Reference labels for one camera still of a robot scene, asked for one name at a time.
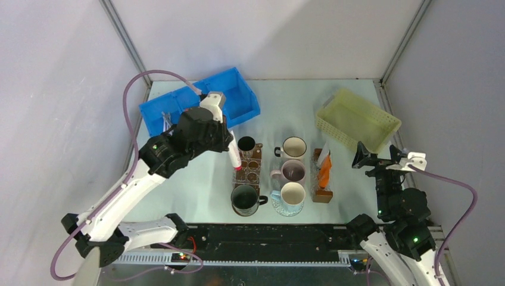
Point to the cream perforated basket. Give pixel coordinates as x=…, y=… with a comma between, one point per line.
x=350, y=118

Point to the clear holder with brown lid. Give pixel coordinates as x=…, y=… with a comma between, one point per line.
x=318, y=195

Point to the grey toothbrush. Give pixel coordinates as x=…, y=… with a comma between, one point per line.
x=167, y=123

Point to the dark green mug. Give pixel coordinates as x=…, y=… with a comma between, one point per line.
x=246, y=201

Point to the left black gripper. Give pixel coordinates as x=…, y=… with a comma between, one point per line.
x=225, y=137

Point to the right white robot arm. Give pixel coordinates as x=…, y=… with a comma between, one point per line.
x=404, y=247

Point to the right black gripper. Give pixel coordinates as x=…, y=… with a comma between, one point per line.
x=363, y=156

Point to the pink mug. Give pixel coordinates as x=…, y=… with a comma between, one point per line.
x=290, y=171

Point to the clear textured two-hole holder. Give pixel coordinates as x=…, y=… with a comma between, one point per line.
x=248, y=175

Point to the blue three-compartment bin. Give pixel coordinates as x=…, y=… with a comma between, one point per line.
x=241, y=102

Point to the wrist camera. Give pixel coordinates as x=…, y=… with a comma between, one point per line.
x=214, y=102
x=412, y=163

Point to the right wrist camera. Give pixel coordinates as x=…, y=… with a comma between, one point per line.
x=412, y=163

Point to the brown wooden oval tray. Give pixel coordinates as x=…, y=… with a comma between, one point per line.
x=250, y=171

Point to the cream mug with black rim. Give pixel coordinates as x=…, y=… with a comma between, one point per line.
x=293, y=148

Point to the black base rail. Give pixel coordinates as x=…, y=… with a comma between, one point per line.
x=271, y=243

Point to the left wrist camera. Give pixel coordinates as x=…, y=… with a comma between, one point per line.
x=214, y=102

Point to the white toothpaste tube dark cap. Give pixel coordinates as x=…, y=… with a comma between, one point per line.
x=323, y=154

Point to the white toothpaste tube red cap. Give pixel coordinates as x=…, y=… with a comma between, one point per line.
x=234, y=153

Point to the orange toothpaste tube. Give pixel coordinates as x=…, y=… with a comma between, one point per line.
x=324, y=173

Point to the brown metallic cup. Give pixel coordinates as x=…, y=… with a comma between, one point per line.
x=249, y=148

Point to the light blue mug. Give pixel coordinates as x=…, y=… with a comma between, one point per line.
x=290, y=195

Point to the clear textured oval tray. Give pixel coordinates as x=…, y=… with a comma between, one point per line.
x=284, y=211

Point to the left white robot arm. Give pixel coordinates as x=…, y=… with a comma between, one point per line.
x=102, y=227

